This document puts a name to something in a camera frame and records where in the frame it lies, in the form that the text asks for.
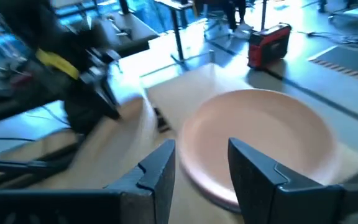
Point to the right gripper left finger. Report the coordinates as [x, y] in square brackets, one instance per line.
[73, 207]

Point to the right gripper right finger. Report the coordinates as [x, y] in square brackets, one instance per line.
[284, 205]

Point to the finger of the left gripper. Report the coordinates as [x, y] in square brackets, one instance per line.
[102, 93]
[82, 115]

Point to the light peach plate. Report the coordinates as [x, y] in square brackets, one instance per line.
[259, 133]

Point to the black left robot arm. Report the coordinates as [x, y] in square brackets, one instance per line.
[17, 25]

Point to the grey desk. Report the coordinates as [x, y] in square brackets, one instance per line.
[135, 34]

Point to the desk with black legs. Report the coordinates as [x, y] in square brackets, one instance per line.
[177, 28]

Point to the person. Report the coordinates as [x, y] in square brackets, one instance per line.
[236, 15]

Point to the dark mat with striped edge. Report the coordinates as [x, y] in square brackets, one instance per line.
[346, 62]

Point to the red and black tool case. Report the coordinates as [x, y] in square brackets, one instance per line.
[269, 43]

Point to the black left frame rails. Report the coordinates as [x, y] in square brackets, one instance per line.
[26, 166]

